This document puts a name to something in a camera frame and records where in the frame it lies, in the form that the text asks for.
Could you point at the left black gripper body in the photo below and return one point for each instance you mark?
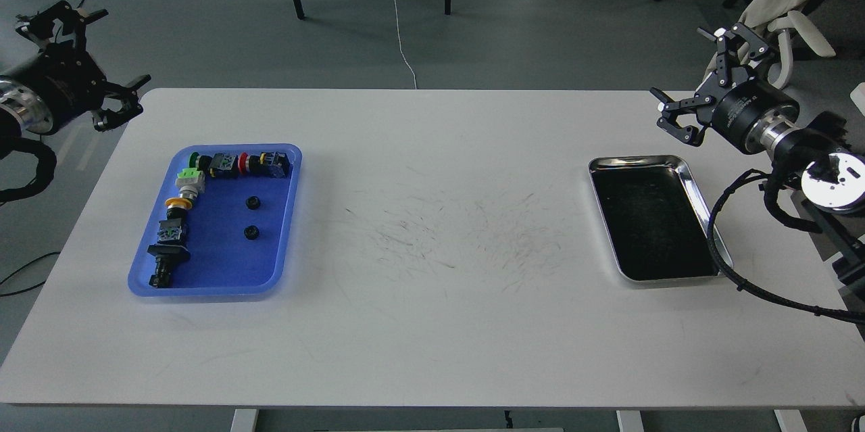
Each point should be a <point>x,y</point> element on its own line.
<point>50,90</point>

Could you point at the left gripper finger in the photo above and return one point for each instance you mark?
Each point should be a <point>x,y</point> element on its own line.
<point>130,106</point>
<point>59,24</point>

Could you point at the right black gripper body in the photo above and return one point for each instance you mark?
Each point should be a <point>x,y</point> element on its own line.
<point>740,110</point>

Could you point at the small black gear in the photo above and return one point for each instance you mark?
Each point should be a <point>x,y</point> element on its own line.
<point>253,203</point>
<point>251,232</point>

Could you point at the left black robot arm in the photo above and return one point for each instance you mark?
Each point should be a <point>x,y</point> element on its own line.
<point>15,141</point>

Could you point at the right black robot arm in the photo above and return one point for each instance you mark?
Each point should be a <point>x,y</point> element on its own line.
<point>815,178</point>

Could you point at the silver metal tray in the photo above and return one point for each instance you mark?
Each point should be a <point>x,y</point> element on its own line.
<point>656,219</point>

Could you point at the blue plastic tray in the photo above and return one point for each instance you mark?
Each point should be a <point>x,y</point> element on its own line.
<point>223,262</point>

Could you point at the chair with beige cloth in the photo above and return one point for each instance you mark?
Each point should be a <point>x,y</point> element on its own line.
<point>784,13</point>

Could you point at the black green contact block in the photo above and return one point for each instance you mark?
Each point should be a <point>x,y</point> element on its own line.
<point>173,229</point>

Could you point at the blue black contact block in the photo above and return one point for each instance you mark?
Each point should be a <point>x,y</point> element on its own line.
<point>273,164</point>

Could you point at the white green switch block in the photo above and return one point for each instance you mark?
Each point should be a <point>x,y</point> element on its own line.
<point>190,180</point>

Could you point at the yellow push button switch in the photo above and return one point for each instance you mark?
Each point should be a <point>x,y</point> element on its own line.
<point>185,200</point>

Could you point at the black switch contact block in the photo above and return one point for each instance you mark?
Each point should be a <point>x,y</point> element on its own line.
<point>223,165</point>

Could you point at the red push button switch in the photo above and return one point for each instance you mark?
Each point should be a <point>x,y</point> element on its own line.
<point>249,164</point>

